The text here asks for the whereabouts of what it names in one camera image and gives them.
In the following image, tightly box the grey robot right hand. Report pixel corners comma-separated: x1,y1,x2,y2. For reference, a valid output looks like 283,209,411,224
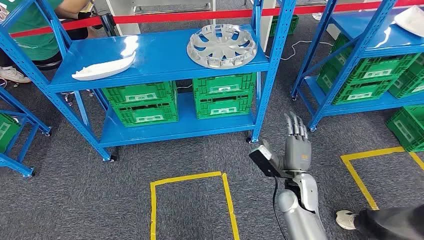
261,111,313,173

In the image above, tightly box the grey plastic wheel hubcap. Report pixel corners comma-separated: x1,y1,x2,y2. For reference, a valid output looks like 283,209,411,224
186,23,258,70

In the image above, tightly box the blue metal shelf rack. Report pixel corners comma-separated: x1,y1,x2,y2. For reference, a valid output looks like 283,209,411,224
0,86,52,179
290,0,424,133
0,0,297,163

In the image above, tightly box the white curved plastic part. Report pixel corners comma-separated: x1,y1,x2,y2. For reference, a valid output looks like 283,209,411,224
71,51,137,82

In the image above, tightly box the green plastic crate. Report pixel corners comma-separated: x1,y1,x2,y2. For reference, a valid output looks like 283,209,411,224
268,14,300,37
194,94,254,120
388,52,424,100
112,100,180,128
316,62,395,106
331,33,420,84
0,113,21,154
101,81,178,109
192,72,258,100
385,105,424,153

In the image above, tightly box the standing person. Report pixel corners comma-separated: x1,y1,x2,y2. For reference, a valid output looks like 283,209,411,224
335,203,424,240

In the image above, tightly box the white desk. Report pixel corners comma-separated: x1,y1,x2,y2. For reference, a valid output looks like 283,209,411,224
259,0,344,52
105,0,216,37

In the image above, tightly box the red barrier tape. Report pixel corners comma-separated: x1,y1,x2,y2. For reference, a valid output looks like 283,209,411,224
9,0,424,39

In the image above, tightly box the black stool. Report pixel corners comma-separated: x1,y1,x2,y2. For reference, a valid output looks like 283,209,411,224
34,58,95,108

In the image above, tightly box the seated person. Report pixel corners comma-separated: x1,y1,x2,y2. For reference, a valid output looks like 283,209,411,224
0,0,100,84

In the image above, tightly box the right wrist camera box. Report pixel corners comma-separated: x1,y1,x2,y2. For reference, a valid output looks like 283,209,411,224
249,144,281,179

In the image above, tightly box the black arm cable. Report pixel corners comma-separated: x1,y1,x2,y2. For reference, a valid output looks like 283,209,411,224
272,177,289,240

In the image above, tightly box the white floor cable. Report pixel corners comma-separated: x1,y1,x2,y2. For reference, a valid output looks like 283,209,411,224
279,40,334,62

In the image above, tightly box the black stanchion post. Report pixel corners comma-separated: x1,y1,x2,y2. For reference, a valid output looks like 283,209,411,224
96,9,117,37

